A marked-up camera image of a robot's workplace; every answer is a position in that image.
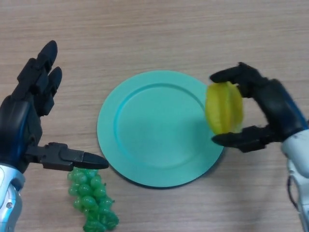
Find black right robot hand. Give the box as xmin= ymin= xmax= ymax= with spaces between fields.
xmin=209 ymin=62 xmax=309 ymax=153

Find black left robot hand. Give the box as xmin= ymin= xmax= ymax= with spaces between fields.
xmin=0 ymin=40 xmax=109 ymax=174

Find yellow starfruit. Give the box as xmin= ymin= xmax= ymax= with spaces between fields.
xmin=205 ymin=81 xmax=244 ymax=135

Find green round plate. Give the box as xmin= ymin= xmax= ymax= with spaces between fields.
xmin=97 ymin=70 xmax=225 ymax=189

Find green grape bunch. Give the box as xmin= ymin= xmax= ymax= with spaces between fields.
xmin=67 ymin=168 xmax=120 ymax=232

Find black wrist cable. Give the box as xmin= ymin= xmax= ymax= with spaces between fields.
xmin=286 ymin=176 xmax=300 ymax=211

